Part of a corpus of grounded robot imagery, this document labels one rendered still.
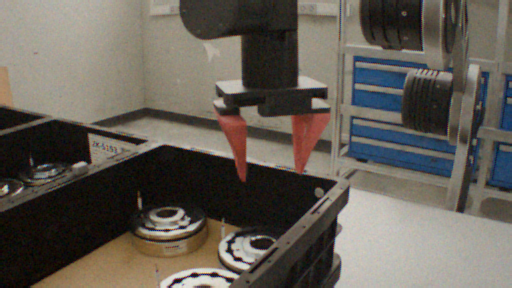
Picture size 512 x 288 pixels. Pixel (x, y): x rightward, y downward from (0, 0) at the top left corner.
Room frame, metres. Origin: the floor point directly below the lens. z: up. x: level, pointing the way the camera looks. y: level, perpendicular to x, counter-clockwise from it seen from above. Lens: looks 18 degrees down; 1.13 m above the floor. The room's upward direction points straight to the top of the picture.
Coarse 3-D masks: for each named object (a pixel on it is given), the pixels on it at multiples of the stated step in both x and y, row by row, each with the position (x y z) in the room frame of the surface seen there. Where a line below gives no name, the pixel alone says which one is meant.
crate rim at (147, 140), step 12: (48, 120) 0.74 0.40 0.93; (60, 120) 0.74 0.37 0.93; (72, 120) 0.73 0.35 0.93; (12, 132) 0.66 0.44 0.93; (108, 132) 0.66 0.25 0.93; (120, 132) 0.65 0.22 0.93; (144, 144) 0.59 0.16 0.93; (120, 156) 0.54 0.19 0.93; (60, 180) 0.45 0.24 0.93; (24, 192) 0.41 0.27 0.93; (0, 204) 0.38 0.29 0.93
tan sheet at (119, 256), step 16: (208, 224) 0.53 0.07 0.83; (224, 224) 0.53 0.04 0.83; (128, 240) 0.48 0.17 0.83; (208, 240) 0.49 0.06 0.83; (96, 256) 0.44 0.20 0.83; (112, 256) 0.44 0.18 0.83; (128, 256) 0.44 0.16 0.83; (144, 256) 0.44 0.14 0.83; (192, 256) 0.45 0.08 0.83; (208, 256) 0.45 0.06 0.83; (64, 272) 0.40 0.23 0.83; (80, 272) 0.40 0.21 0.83; (96, 272) 0.40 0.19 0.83; (112, 272) 0.40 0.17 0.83; (128, 272) 0.41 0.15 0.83; (144, 272) 0.41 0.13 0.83; (160, 272) 0.41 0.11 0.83; (176, 272) 0.41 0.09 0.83
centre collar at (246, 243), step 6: (252, 234) 0.44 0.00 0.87; (258, 234) 0.44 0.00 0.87; (264, 234) 0.44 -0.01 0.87; (270, 234) 0.44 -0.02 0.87; (246, 240) 0.43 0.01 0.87; (252, 240) 0.43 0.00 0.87; (258, 240) 0.44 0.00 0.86; (264, 240) 0.44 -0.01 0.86; (270, 240) 0.43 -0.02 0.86; (276, 240) 0.43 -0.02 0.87; (246, 246) 0.41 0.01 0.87; (246, 252) 0.41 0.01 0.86; (252, 252) 0.40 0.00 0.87; (258, 252) 0.40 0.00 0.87; (264, 252) 0.40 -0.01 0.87
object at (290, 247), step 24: (168, 144) 0.59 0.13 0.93; (96, 168) 0.49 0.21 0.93; (264, 168) 0.51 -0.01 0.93; (288, 168) 0.50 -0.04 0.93; (48, 192) 0.42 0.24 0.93; (336, 192) 0.42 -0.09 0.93; (0, 216) 0.36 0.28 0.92; (312, 216) 0.37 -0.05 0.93; (336, 216) 0.41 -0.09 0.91; (288, 240) 0.32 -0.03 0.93; (312, 240) 0.36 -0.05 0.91; (264, 264) 0.29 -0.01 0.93; (288, 264) 0.31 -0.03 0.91
